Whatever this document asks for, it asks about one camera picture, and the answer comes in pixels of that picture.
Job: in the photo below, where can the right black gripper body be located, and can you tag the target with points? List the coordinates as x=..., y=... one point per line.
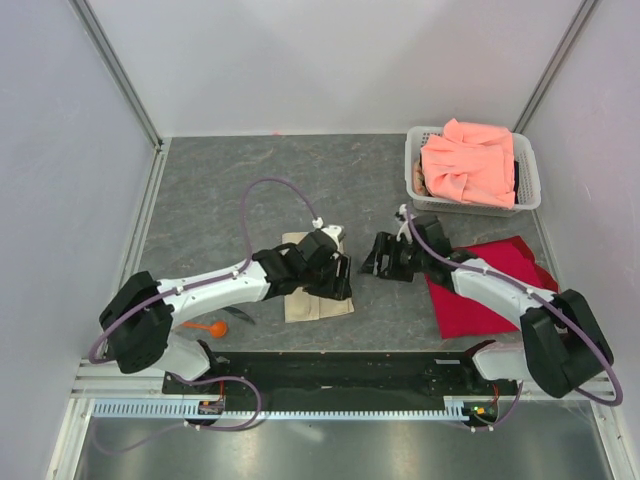
x=403, y=258

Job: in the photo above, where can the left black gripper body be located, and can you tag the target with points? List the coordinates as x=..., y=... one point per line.
x=325, y=284

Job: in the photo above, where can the beige cloth napkin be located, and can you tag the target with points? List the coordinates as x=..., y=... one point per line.
x=320, y=305

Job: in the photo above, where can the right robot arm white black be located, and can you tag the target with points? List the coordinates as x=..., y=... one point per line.
x=562, y=346

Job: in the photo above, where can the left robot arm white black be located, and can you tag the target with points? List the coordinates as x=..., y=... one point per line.
x=139, y=321

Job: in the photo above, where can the red cloth napkin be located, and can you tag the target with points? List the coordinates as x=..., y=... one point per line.
x=483, y=305

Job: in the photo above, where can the patterned cloth in basket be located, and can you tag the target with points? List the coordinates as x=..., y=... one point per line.
x=418, y=180

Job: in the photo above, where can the orange plastic spoon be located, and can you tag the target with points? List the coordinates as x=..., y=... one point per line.
x=216, y=330

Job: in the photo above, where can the salmon pink cloth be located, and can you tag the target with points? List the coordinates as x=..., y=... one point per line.
x=470, y=163

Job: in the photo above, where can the dark cloth in basket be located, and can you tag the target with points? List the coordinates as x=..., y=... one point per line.
x=516, y=179

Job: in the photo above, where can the white plastic basket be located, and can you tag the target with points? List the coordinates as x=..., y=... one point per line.
x=529, y=194

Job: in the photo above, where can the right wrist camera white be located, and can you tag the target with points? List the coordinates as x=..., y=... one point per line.
x=403, y=217

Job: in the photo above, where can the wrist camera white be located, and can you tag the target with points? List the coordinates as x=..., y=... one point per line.
x=335, y=232
x=403, y=217

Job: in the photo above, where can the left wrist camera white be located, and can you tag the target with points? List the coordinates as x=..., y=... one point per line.
x=335, y=232

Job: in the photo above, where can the black knife clear handle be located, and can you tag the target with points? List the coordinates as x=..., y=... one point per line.
x=239, y=314

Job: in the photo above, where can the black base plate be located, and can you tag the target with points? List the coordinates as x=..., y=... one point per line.
x=343, y=380

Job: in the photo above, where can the white slotted cable duct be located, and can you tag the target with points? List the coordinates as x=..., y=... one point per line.
x=453, y=410

